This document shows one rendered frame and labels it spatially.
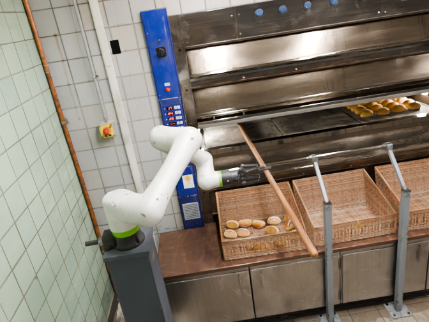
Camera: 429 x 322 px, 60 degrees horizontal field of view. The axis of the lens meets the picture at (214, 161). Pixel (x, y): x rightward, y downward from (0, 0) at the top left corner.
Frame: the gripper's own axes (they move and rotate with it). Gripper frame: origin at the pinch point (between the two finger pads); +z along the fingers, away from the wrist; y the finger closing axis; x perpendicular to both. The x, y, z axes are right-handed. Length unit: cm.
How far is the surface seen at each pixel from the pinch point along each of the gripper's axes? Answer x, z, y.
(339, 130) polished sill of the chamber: -51, 66, 1
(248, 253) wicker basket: -3, -15, 59
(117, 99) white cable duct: -52, -85, -44
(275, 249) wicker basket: -2, 2, 58
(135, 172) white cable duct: -52, -84, 10
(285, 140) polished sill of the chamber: -52, 26, 3
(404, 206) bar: 9, 81, 34
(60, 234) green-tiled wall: 0, -126, 19
